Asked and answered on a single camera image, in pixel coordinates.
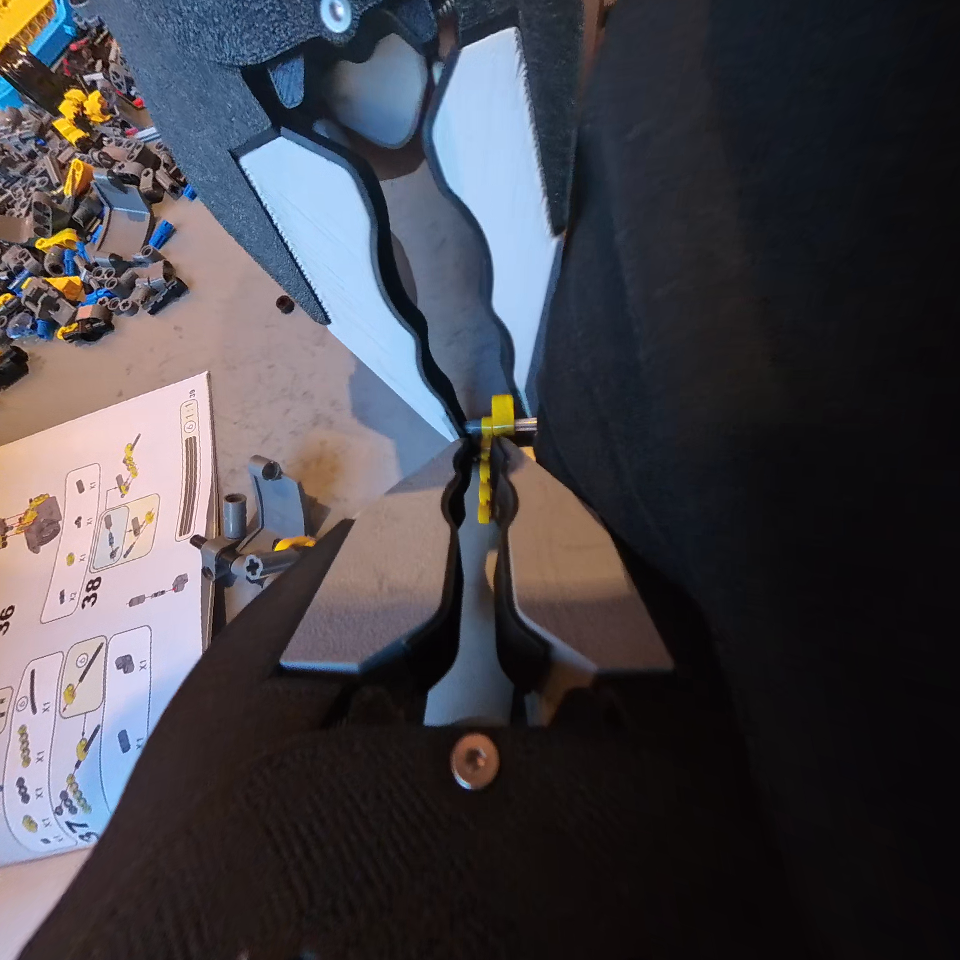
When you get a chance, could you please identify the grey and yellow brick subassembly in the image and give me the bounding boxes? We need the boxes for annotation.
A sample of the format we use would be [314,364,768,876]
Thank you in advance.
[189,453,320,601]

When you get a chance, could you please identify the grey desk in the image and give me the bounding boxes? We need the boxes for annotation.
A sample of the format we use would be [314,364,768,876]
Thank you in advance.
[0,75,541,960]

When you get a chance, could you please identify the yellow five-hole beam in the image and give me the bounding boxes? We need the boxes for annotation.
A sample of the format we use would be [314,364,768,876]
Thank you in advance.
[474,435,500,525]

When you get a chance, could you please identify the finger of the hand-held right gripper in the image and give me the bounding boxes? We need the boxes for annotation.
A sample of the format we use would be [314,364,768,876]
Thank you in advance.
[423,26,565,410]
[236,123,462,444]

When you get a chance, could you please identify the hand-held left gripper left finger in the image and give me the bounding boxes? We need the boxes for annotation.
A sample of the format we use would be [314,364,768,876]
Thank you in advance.
[279,438,470,697]

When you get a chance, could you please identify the white instruction booklet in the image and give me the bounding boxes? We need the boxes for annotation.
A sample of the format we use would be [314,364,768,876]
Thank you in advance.
[0,371,219,867]

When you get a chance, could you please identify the pile of small building bricks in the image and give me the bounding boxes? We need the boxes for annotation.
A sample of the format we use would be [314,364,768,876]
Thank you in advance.
[0,45,200,391]

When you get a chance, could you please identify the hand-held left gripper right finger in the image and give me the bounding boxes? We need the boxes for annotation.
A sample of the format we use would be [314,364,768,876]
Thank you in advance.
[491,438,675,697]

